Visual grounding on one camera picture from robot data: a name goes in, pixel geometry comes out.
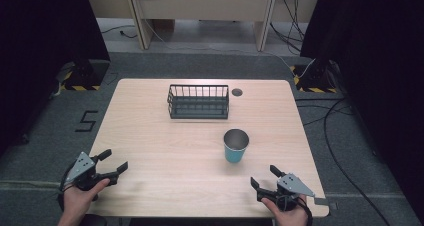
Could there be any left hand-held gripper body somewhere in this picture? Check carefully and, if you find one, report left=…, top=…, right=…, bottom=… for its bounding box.
left=64, top=151, right=119, bottom=192

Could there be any long black floor cable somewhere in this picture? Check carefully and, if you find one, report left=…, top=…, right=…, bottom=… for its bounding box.
left=294, top=96, right=392, bottom=226

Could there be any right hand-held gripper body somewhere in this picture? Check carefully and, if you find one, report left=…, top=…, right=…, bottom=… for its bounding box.
left=256, top=172, right=316, bottom=212

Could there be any person's right hand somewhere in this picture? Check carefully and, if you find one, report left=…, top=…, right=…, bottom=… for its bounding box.
left=260, top=195, right=310, bottom=226

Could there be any blue cup with metal inside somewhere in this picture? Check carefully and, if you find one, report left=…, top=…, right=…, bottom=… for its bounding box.
left=223, top=128, right=250, bottom=164

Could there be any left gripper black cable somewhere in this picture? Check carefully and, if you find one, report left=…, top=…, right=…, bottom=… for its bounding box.
left=57, top=164, right=75, bottom=212

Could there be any black cable bundle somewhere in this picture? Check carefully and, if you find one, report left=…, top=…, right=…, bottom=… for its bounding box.
left=269, top=0, right=307, bottom=56

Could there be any short black floor cable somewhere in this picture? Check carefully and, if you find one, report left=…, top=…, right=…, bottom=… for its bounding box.
left=100, top=24, right=138, bottom=40

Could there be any black stand base striped tape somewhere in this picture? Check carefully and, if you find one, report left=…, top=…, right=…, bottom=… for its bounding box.
left=59, top=59, right=111, bottom=92
left=289, top=59, right=338, bottom=94

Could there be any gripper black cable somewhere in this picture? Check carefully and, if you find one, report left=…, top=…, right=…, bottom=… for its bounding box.
left=57, top=164, right=75, bottom=212
left=283, top=194, right=314, bottom=226

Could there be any person's left hand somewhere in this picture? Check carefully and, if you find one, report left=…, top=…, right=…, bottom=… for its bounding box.
left=58, top=178, right=111, bottom=226

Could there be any dark curtain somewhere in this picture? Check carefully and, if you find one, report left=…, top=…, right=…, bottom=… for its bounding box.
left=299, top=0, right=424, bottom=217
left=0, top=0, right=111, bottom=155

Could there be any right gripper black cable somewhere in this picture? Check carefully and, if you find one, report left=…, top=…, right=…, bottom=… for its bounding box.
left=283, top=194, right=314, bottom=226

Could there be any black wire basket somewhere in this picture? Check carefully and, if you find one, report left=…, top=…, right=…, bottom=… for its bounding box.
left=166, top=83, right=231, bottom=120

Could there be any beige wooden desk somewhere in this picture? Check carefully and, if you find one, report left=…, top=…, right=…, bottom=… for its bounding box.
left=83, top=0, right=324, bottom=52

